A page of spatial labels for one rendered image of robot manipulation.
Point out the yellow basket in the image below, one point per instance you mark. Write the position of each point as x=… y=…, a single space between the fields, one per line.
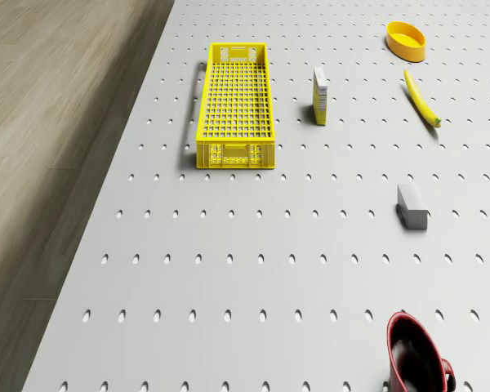
x=237 y=155

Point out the yellow carton box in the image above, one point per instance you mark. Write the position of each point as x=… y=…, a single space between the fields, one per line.
x=321 y=102

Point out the grey cube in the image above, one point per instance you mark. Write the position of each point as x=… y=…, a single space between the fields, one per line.
x=415 y=218

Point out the banana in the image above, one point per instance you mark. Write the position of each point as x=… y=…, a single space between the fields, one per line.
x=417 y=100

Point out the yellow bowl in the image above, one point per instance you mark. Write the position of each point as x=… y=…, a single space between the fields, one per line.
x=408 y=51

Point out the red mug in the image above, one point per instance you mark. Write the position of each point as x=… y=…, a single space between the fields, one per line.
x=416 y=363

